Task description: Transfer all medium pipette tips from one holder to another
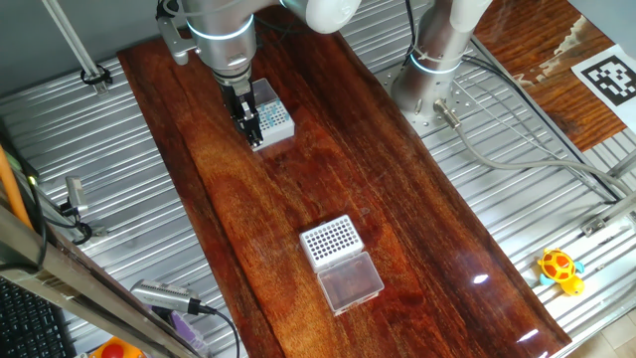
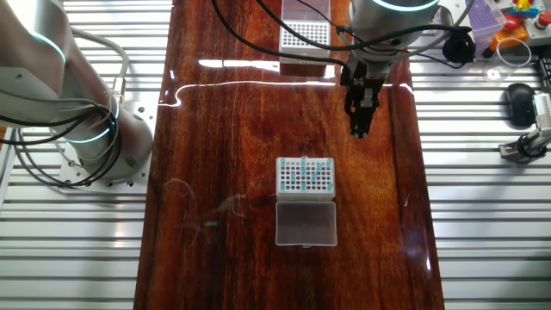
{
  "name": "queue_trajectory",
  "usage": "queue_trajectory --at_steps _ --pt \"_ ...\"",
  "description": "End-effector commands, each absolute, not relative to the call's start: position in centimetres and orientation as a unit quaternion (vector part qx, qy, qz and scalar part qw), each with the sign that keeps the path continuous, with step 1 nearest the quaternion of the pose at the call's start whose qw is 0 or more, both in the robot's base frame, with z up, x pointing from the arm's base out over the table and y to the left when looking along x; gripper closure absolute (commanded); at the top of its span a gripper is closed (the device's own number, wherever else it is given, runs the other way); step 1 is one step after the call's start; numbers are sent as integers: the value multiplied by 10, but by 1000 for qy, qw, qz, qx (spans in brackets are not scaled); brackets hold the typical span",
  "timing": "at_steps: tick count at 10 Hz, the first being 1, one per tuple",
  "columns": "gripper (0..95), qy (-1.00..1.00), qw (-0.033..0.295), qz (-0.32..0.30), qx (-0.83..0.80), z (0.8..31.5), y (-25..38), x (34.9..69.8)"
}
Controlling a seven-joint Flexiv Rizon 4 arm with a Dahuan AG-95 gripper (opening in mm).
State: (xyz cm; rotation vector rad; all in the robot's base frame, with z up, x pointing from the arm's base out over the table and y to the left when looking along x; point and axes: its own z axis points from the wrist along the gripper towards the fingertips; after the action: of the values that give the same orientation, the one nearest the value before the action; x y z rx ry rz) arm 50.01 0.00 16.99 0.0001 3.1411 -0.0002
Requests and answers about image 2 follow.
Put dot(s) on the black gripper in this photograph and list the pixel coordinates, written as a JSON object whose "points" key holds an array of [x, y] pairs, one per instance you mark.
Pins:
{"points": [[349, 75]]}

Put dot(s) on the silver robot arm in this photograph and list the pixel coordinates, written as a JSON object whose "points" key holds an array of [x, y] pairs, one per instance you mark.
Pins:
{"points": [[107, 142]]}

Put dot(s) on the white pipette tip holder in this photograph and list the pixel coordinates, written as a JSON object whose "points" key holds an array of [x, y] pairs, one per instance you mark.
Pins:
{"points": [[303, 53], [305, 224]]}

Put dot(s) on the purple pipette tip box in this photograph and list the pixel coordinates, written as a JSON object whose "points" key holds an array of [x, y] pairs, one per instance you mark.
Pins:
{"points": [[486, 19]]}

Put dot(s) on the large brown wooden board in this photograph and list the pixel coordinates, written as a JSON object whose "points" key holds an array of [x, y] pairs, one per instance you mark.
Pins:
{"points": [[241, 129]]}

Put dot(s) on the clear plastic cup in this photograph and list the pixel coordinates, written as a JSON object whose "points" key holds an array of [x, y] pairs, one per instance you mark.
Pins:
{"points": [[495, 73]]}

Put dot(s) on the black computer mouse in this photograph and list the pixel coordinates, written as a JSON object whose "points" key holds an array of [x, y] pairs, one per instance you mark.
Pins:
{"points": [[520, 105]]}

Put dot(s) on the orange box red button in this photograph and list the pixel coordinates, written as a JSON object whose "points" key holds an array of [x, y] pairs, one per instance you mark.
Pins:
{"points": [[512, 32]]}

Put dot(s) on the black keyboard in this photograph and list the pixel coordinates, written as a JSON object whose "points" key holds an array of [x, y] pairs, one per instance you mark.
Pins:
{"points": [[544, 75]]}

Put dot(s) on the small colourful toy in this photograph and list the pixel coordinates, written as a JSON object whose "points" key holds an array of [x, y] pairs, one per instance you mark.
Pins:
{"points": [[523, 8]]}

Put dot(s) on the grey box red button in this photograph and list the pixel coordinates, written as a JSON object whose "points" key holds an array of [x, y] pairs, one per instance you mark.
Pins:
{"points": [[540, 30]]}

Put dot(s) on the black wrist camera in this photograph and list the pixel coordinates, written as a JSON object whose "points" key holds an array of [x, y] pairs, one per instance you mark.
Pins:
{"points": [[458, 47]]}

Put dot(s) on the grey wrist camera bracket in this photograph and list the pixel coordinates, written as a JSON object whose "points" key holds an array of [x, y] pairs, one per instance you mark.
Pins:
{"points": [[452, 10]]}

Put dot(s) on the small silver mounted camera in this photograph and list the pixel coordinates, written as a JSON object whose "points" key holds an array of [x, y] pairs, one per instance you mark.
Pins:
{"points": [[543, 109]]}

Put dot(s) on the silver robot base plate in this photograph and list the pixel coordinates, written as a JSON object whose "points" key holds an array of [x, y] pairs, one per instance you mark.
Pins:
{"points": [[142, 112]]}

